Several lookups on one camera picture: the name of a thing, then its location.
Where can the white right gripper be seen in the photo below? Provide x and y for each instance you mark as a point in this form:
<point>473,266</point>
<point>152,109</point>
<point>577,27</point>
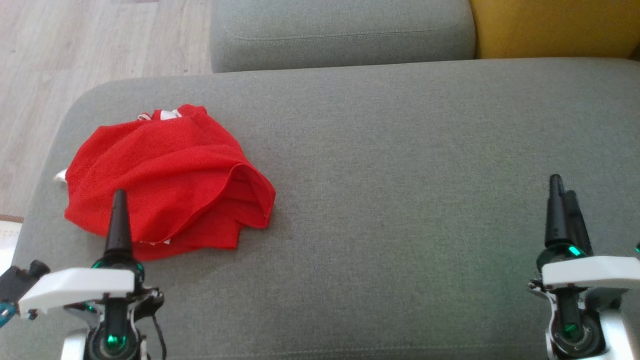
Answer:
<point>590,272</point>

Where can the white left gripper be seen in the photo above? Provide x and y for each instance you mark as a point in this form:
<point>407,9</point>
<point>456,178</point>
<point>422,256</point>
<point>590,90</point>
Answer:
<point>80,285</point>

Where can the red jersey with white sleeves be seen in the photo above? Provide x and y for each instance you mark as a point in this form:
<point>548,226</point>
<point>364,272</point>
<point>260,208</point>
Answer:
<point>150,165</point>

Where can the white basket with brown rim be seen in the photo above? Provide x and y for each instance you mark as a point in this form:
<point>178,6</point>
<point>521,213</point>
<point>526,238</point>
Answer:
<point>9,240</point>

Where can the grey sofa seat cushion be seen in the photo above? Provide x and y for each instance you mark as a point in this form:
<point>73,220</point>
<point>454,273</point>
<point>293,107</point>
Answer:
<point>400,175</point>

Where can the yellow sofa cushion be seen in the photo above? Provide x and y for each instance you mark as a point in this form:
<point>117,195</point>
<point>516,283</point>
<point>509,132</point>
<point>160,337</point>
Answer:
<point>550,27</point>

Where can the grey sofa back cushion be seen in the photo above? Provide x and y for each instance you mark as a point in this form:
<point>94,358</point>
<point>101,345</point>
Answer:
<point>340,35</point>

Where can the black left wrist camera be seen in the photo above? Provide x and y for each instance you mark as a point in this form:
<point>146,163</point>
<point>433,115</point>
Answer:
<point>20,280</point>

